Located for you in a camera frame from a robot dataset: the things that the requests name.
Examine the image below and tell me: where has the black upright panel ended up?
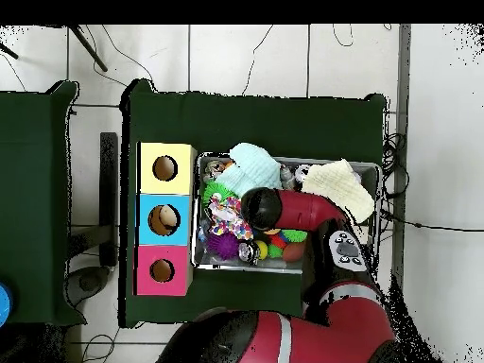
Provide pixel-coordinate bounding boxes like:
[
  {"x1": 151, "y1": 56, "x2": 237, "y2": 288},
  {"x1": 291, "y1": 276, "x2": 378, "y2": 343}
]
[{"x1": 98, "y1": 131, "x2": 119, "y2": 268}]

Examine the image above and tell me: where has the wooden box with three holes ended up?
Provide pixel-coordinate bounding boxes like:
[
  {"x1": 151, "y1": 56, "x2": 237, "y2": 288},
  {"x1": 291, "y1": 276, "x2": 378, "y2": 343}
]
[{"x1": 133, "y1": 141, "x2": 199, "y2": 297}]

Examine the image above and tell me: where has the mint green knitted cloth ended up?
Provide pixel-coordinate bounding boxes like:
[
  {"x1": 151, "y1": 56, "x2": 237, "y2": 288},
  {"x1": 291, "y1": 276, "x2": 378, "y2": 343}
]
[{"x1": 216, "y1": 142, "x2": 283, "y2": 198}]

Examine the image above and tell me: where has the silver wire mesh bin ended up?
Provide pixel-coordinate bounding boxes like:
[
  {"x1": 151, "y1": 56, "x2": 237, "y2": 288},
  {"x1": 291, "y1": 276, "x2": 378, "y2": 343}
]
[{"x1": 192, "y1": 151, "x2": 382, "y2": 278}]

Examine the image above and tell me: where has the grey stand foot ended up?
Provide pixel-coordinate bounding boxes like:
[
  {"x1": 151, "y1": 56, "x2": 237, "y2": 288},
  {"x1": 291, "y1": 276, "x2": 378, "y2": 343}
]
[{"x1": 66, "y1": 265, "x2": 112, "y2": 307}]

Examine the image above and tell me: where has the blue round object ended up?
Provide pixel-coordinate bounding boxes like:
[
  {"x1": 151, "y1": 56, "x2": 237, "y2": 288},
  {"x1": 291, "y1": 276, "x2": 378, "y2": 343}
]
[{"x1": 0, "y1": 282, "x2": 13, "y2": 328}]

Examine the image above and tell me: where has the black tripod leg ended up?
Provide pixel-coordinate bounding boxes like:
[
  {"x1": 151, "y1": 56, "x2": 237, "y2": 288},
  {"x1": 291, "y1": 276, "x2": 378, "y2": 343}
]
[{"x1": 69, "y1": 25, "x2": 109, "y2": 73}]

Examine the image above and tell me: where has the dark green side cloth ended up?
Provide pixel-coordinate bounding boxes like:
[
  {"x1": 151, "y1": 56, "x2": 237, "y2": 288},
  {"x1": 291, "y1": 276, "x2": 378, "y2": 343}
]
[{"x1": 0, "y1": 79, "x2": 88, "y2": 328}]

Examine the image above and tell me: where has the small green puffer toy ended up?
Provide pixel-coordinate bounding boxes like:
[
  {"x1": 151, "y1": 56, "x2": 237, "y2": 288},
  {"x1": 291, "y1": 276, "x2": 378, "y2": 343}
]
[{"x1": 201, "y1": 181, "x2": 238, "y2": 205}]

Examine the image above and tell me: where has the black cable bundle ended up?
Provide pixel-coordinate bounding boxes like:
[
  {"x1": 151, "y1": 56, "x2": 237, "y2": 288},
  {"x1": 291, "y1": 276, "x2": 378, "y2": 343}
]
[{"x1": 379, "y1": 131, "x2": 411, "y2": 199}]

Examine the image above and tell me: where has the large green puffer toy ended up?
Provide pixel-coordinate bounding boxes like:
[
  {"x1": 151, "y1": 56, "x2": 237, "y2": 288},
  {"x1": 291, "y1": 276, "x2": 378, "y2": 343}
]
[{"x1": 281, "y1": 229, "x2": 308, "y2": 243}]

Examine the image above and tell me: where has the cream knitted cloth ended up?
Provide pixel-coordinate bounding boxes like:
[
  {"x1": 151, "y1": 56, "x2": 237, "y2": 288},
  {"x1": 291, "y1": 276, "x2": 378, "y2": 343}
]
[{"x1": 302, "y1": 158, "x2": 375, "y2": 224}]

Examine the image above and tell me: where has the dark green table cloth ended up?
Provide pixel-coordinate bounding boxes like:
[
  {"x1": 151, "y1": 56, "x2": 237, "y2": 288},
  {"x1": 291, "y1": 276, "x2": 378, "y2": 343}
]
[{"x1": 118, "y1": 78, "x2": 388, "y2": 337}]

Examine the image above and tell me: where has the black and silver drink can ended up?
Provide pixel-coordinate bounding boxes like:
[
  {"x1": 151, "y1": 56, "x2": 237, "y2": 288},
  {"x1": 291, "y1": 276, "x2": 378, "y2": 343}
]
[{"x1": 237, "y1": 240, "x2": 261, "y2": 265}]

